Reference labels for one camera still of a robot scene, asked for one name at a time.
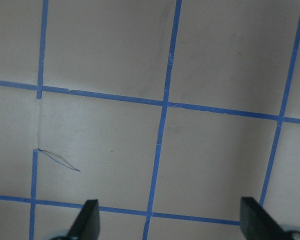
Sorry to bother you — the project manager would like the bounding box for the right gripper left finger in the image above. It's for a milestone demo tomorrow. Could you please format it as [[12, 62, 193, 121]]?
[[66, 199, 101, 240]]

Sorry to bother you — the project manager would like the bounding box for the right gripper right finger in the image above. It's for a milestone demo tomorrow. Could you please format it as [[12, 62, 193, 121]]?
[[240, 197, 285, 240]]

